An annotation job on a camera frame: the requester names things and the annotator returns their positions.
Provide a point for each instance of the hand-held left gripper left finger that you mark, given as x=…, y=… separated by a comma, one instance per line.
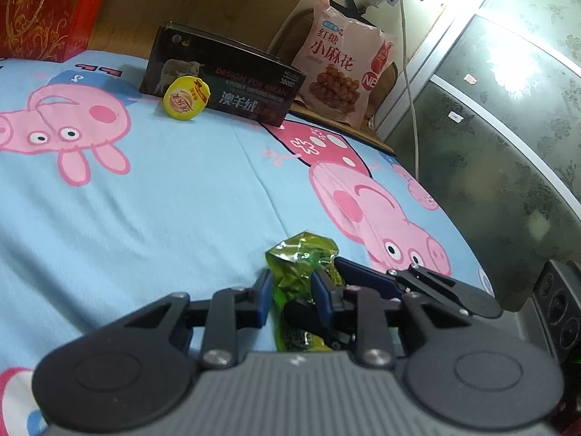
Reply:
x=262, y=302

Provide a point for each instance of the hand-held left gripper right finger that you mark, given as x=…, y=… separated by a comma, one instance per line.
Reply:
x=320, y=297

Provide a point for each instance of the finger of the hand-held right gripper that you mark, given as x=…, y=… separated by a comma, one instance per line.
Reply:
x=367, y=277
x=302, y=315

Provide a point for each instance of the green snack packet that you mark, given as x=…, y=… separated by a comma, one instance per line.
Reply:
x=295, y=263

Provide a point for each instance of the dark cardboard box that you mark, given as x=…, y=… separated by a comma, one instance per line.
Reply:
x=236, y=77

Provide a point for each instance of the blue cartoon pig bed sheet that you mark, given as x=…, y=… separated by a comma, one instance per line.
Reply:
x=136, y=236

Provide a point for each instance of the frosted glass wardrobe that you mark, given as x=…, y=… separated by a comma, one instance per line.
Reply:
x=499, y=145

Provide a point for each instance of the yellow jelly cup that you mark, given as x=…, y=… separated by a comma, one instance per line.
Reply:
x=186, y=100

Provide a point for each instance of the pink snack bag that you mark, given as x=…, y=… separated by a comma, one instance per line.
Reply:
x=340, y=54

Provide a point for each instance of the wooden headboard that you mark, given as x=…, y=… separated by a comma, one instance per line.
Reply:
x=227, y=0

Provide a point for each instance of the red gift bag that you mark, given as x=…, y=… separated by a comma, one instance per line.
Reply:
x=45, y=13

